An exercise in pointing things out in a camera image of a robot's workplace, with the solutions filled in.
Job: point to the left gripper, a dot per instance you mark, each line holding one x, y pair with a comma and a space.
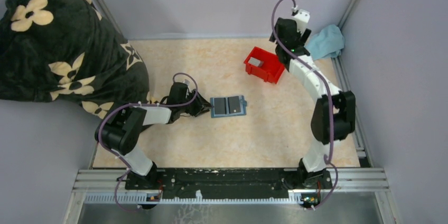
199, 108

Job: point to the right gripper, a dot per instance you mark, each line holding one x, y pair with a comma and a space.
301, 36

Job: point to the teal card holder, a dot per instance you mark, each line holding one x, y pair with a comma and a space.
243, 108

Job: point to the black VIP credit card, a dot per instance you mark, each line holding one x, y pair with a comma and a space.
234, 105

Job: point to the red plastic bin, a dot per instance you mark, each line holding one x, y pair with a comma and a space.
270, 71

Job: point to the light blue cloth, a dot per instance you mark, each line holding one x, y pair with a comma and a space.
328, 43

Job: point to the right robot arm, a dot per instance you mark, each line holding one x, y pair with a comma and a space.
333, 117

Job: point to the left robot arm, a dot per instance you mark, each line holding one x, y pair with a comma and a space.
120, 133

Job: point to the silver credit cards stack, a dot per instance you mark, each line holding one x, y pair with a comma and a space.
255, 62

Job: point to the black floral blanket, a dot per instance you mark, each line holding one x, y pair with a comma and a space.
66, 50

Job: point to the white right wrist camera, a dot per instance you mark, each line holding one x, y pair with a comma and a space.
302, 16

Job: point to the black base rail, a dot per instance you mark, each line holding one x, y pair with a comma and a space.
232, 185

